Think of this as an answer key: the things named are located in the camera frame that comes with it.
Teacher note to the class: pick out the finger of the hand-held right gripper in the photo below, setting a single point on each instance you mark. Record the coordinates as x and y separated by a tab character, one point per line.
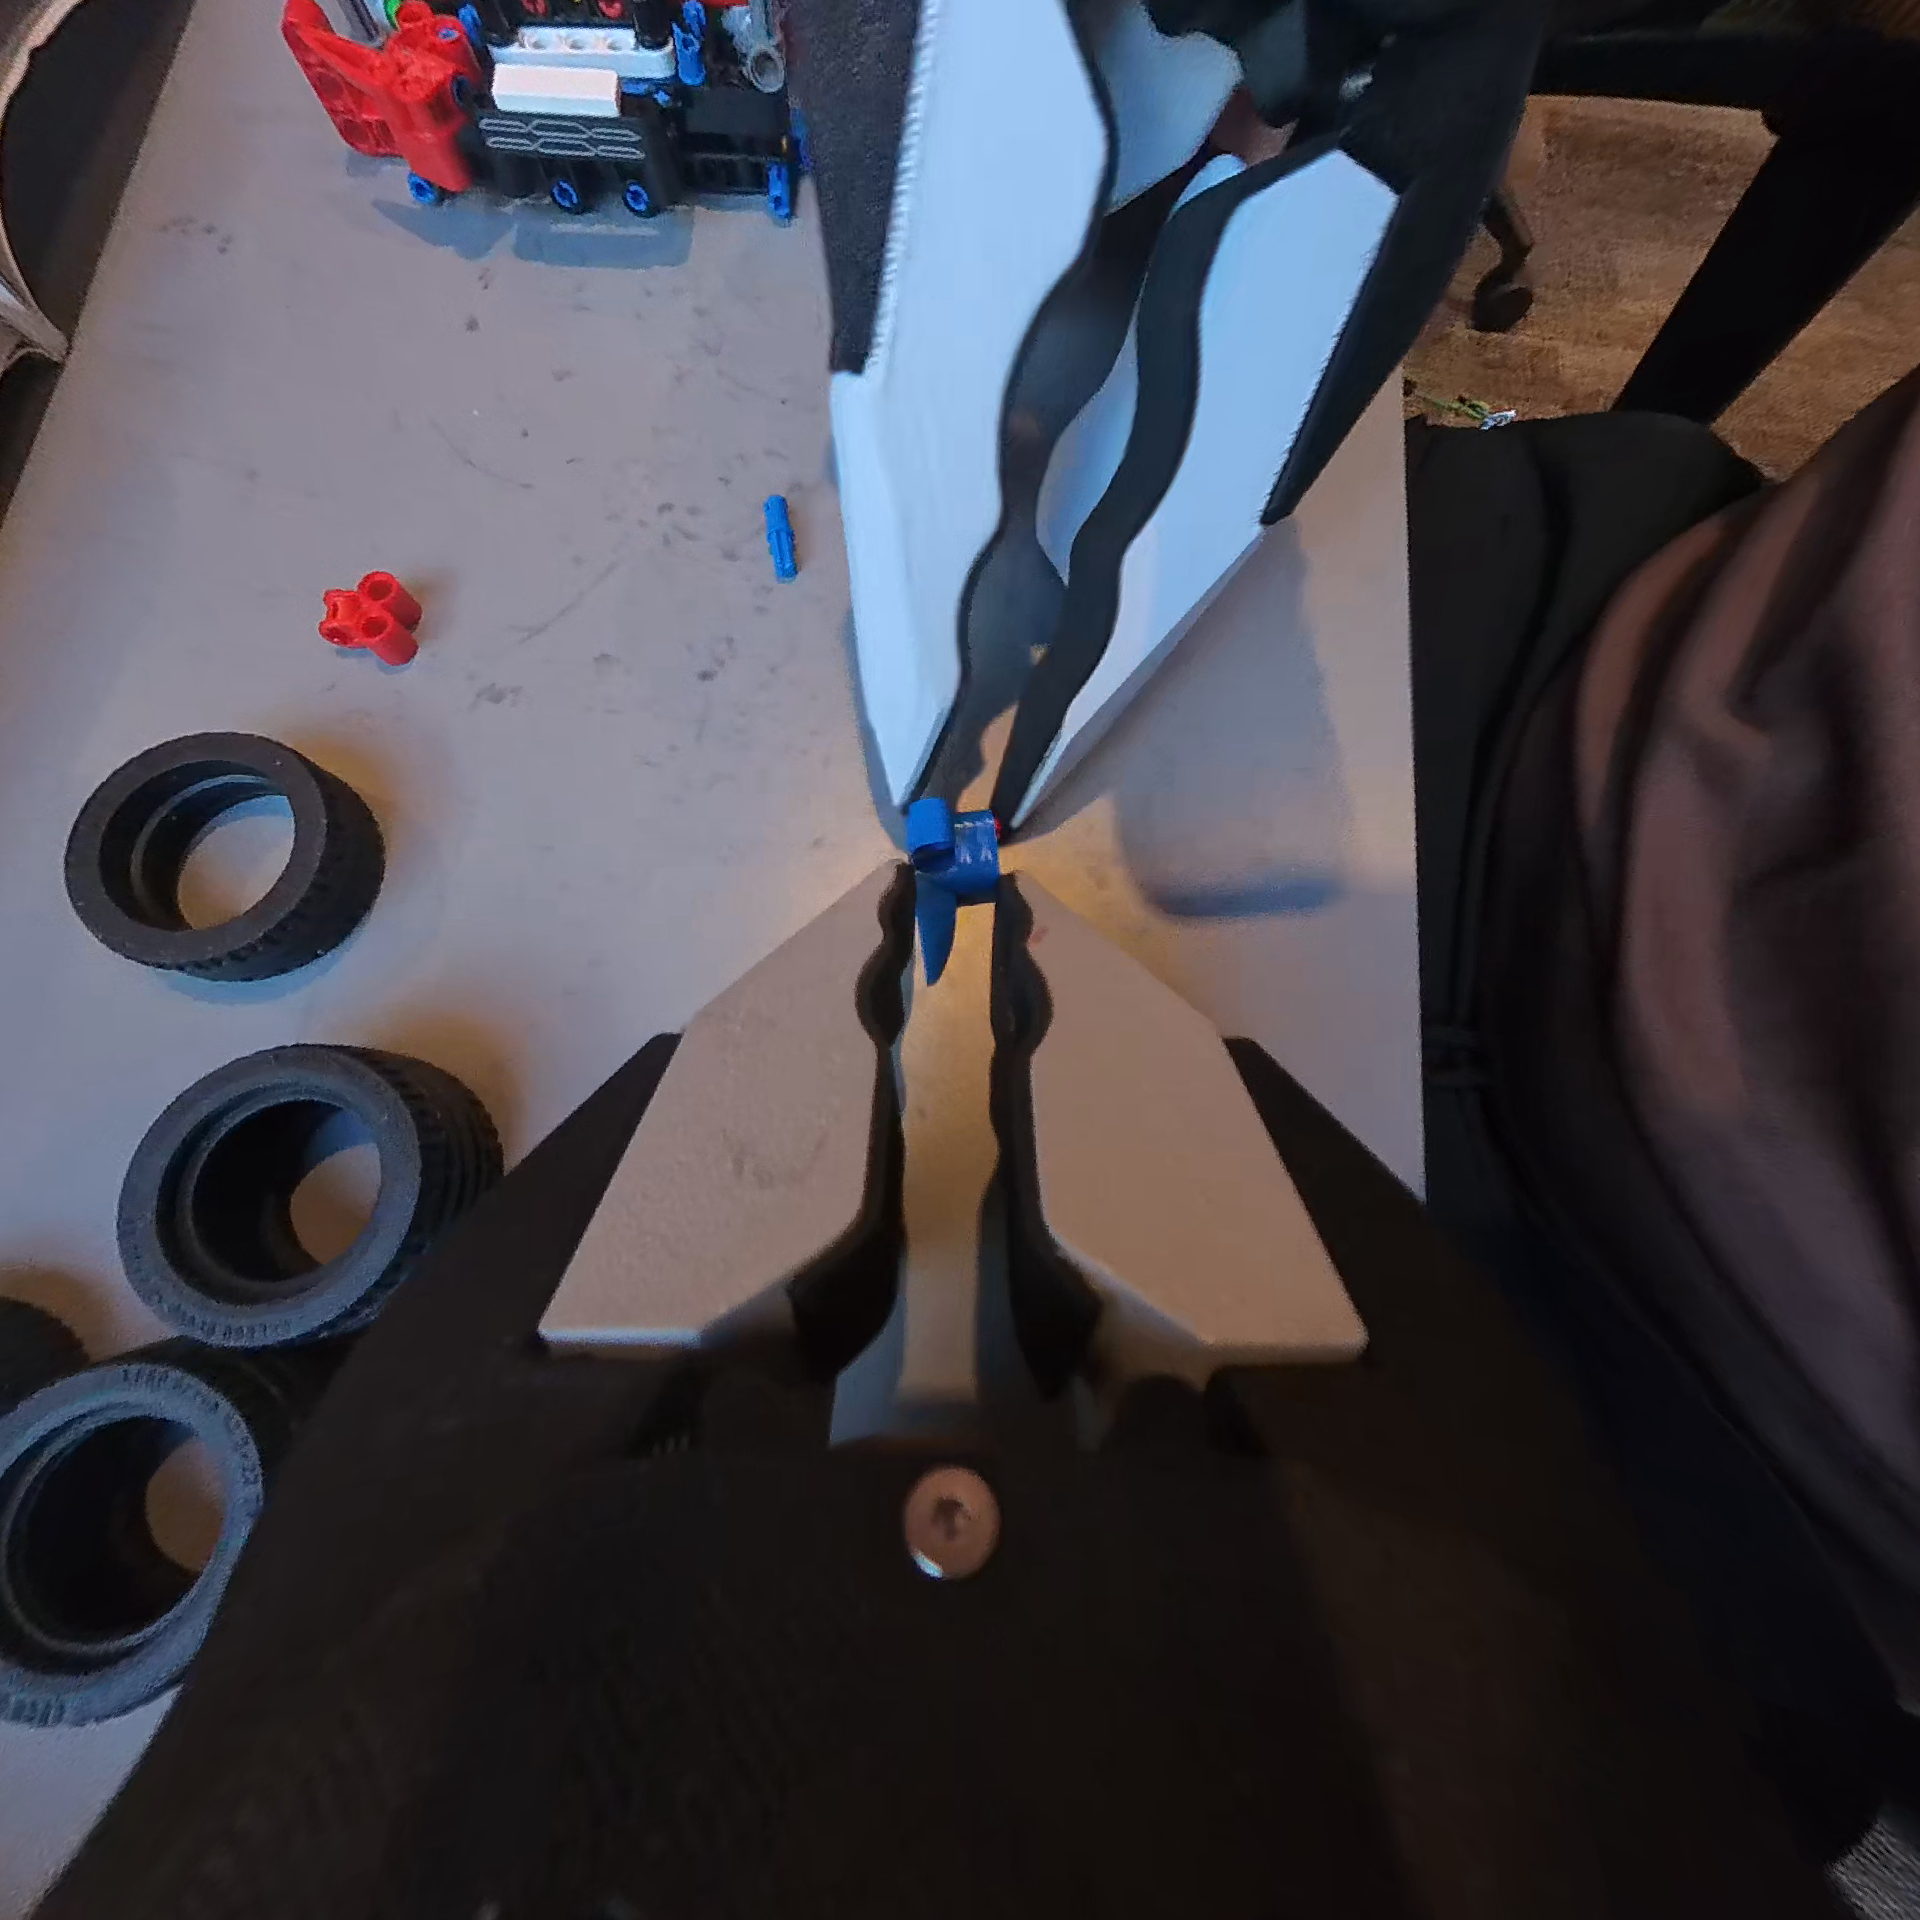
1274	331
945	374

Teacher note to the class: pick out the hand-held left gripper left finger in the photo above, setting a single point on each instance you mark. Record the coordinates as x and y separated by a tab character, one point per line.
734	1185

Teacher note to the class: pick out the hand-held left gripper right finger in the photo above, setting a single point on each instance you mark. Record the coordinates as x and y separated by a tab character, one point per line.
1184	1185

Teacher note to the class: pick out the small blue pin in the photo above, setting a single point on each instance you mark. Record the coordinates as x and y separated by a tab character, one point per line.
780	536

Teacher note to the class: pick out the blue pointed brick assembly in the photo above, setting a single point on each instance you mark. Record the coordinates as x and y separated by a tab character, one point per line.
952	855

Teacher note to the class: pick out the grey desk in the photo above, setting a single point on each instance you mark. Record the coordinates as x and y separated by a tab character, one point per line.
601	675

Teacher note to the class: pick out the black office chair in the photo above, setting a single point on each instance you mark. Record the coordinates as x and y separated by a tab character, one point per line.
1800	225

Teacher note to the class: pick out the toy brick car model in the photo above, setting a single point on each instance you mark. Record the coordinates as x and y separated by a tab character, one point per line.
570	134

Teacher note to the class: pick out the wide black rubber tyre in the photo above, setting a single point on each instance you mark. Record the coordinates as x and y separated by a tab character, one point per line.
241	1514
151	1201

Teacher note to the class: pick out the small red connector brick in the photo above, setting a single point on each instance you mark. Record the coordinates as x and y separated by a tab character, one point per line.
375	623

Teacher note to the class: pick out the person's brown shirt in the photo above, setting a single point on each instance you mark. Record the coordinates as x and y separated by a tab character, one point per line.
1770	900

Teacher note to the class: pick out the narrow black rubber tyre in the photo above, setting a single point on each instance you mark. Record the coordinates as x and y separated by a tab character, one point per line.
30	1350
104	885

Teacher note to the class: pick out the open instruction book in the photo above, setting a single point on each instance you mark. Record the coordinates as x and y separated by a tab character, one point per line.
18	284

